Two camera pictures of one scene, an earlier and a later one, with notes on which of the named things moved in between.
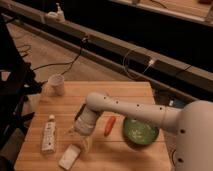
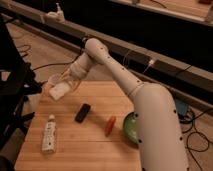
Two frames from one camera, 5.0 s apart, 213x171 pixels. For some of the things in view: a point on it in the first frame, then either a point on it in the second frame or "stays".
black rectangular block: (80, 111) stays
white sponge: (69, 157) -> (59, 90)
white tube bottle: (49, 135) stays
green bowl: (139, 132) stays
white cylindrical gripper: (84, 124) -> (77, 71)
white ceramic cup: (56, 85) stays
